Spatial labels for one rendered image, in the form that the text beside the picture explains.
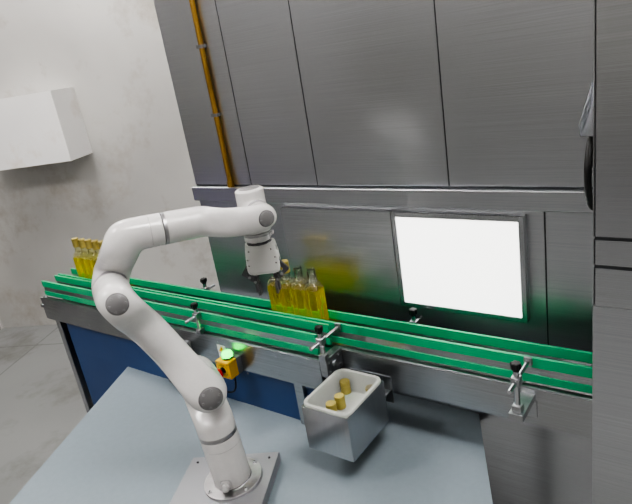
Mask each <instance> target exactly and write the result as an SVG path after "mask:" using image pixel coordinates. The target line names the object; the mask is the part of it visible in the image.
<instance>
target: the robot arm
mask: <svg viewBox="0 0 632 504"><path fill-rule="evenodd" d="M235 197H236V202H237V207H235V208H216V207H208V206H196V207H189V208H183V209H177V210H172V211H166V212H160V213H154V214H149V215H143V216H138V217H133V218H127V219H123V220H120V221H118V222H116V223H114V224H113V225H112V226H111V227H110V228H109V229H108V230H107V232H106V234H105V236H104V239H103V242H102V246H101V249H100V253H99V256H98V258H97V261H96V263H95V266H94V270H93V275H92V283H91V290H92V294H93V298H94V302H95V305H96V307H97V309H98V311H99V312H100V313H101V315H102V316H103V317H104V318H105V319H106V320H107V321H108V322H109V323H110V324H111V325H112V326H114V327H115V328H116V329H118V330H119V331H121V332H122V333H124V334H125V335H126V336H128V337H129V338H130V339H132V340H133V341H134V342H135V343H136V344H137V345H138V346H139V347H140V348H141V349H142V350H143V351H144V352H145V353H146V354H147V355H148V356H149V357H150V358H151V359H152V360H153V361H154V362H155V363H156V364H157V365H158V366H159V367H160V368H161V370H162V371H163V372H164V373H165V375H166V376H167V377H168V378H169V380H170V381H171V382H172V383H173V385H174V386H175V387H176V388H177V390H178V391H179V392H180V394H181V395H182V396H183V398H184V400H185V403H186V406H187V408H188V411H189V413H190V416H191V418H192V421H193V423H194V426H195V429H196V431H197V434H198V437H199V440H200V443H201V446H202V449H203V452H204V455H205V458H206V460H207V463H208V466H209V469H210V473H209V475H208V476H207V478H206V480H205V483H204V490H205V493H206V495H207V496H208V497H209V498H210V499H212V500H214V501H218V502H228V501H233V500H237V499H239V498H242V497H243V496H245V495H247V494H248V493H250V492H251V491H252V490H253V489H254V488H255V487H256V486H257V485H258V484H259V482H260V480H261V478H262V467H261V465H260V463H259V462H258V461H257V460H255V459H253V458H250V457H246V453H245V450H244V447H243V444H242V441H241V438H240V435H239V431H238V428H237V425H236V422H235V419H234V416H233V413H232V410H231V408H230V405H229V403H228V401H227V398H226V397H227V385H226V383H225V381H224V379H223V377H222V376H221V374H220V373H219V371H218V370H217V368H216V367H215V365H214V364H213V363H212V362H211V361H210V360H209V359H208V358H206V357H204V356H201V355H197V354H196V353H195V352H194V351H193V350H192V349H191V348H190V347H189V346H188V344H187V343H186V342H185V341H184V340H183V339H182V338H181V337H180V336H179V335H178V334H177V332H176V331H175V330H174V329H173V328H172V327H171V326H170V325H169V324H168V323H167V322H166V321H165V320H164V319H163V318H162V317H161V316H160V315H159V314H158V313H157V312H156V311H155V310H153V309H152V308H151V307H150V306H149V305H148V304H146V303H145V302H144V301H143V300H142V299H141V298H140V297H139V296H138V295H137V294H136V293H135V291H134V290H133V289H132V287H131V286H130V284H129V282H130V276H131V272H132V269H133V267H134V265H135V263H136V261H137V259H138V257H139V254H140V252H141V251H142V250H144V249H148V248H152V247H157V246H162V245H167V244H172V243H177V242H182V241H186V240H191V239H196V238H200V237H238V236H244V240H245V242H246V243H245V257H246V267H245V269H244V270H243V272H242V276H244V277H246V278H248V279H249V280H250V281H252V282H253V283H254V284H255V287H256V291H257V293H259V296H261V295H262V293H263V290H262V285H261V281H260V280H259V275H261V274H269V273H272V274H273V276H274V278H275V288H276V293H277V294H279V292H280V290H281V283H280V279H281V277H282V276H283V275H284V273H286V272H287V271H288V269H289V266H288V265H286V264H285V263H284V262H283V261H282V260H281V258H280V254H279V250H278V247H277V244H276V241H275V239H274V238H271V235H272V234H274V231H273V230H271V227H272V226H273V225H274V224H275V222H276V219H277V215H276V211H275V210H274V208H273V207H272V206H270V205H269V204H267V203H266V199H265V194H264V189H263V187H262V186H260V185H250V186H245V187H242V188H239V189H237V190H236V191H235ZM280 267H282V268H283V269H282V270H281V271H280ZM278 271H280V272H278ZM253 275H254V276H253Z"/></svg>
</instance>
